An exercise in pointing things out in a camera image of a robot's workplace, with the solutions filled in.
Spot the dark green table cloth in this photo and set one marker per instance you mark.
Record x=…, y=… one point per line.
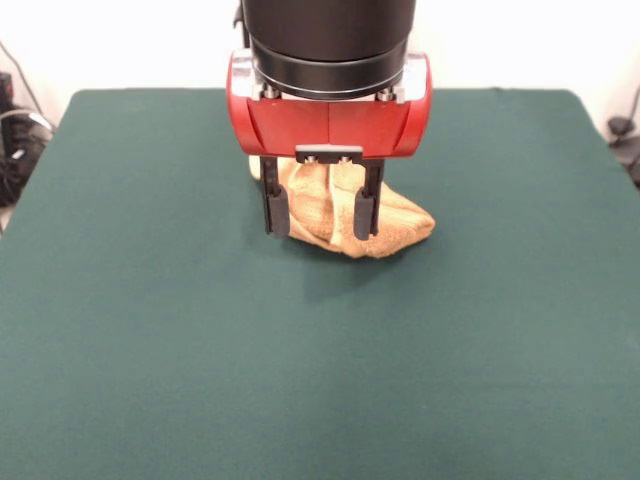
x=150, y=325

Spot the dark grey power adapter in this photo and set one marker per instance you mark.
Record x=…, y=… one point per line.
x=620, y=125

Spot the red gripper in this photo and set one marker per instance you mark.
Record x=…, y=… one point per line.
x=330, y=125

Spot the black electronics box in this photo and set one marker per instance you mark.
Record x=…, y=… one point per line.
x=5, y=90

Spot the tan terry towel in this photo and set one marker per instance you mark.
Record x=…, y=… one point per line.
x=400, y=220

